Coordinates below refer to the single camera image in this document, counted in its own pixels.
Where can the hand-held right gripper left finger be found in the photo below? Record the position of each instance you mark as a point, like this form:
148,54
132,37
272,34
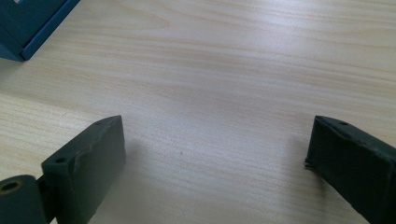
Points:
84,168

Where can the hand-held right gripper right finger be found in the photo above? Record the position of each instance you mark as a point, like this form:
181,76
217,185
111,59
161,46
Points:
355,161

